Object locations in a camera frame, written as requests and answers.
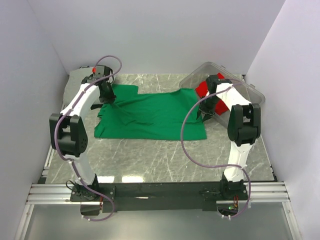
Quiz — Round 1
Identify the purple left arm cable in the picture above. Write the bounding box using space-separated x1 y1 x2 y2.
54 54 123 222

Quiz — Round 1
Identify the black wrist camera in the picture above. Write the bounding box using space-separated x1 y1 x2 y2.
205 74 221 94
92 64 113 78

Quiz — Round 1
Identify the clear plastic bin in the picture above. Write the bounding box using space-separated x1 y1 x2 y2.
179 61 266 128

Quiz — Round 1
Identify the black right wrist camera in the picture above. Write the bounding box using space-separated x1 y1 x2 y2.
205 74 221 94

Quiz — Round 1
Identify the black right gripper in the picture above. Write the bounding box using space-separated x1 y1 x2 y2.
196 95 221 122

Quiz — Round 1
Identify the aluminium frame rail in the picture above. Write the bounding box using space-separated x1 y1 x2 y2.
26 182 291 205

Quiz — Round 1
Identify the green t shirt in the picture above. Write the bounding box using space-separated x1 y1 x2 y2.
94 84 207 141

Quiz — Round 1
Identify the folded grey t shirt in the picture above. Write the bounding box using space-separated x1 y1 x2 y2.
63 68 88 107

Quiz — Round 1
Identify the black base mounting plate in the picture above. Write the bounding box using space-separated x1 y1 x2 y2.
70 181 249 213

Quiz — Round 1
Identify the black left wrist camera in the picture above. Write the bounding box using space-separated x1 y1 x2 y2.
92 64 113 78

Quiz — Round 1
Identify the red t shirt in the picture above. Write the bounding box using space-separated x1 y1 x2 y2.
195 72 228 116

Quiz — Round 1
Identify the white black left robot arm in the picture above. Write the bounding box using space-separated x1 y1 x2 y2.
49 80 116 201

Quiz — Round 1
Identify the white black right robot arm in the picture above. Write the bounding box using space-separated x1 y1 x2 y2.
197 81 261 200

